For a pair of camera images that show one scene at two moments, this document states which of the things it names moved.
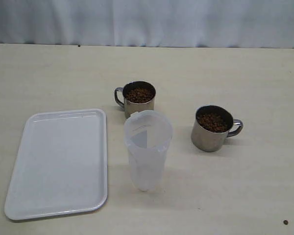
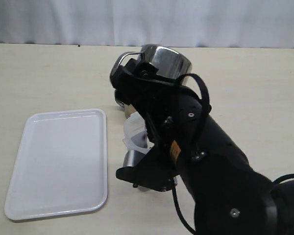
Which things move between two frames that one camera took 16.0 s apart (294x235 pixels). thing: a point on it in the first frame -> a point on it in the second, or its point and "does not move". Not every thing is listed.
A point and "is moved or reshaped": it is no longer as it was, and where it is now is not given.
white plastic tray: [61, 164] does not move
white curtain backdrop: [220, 23] does not move
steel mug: [211, 126] is moved or reshaped
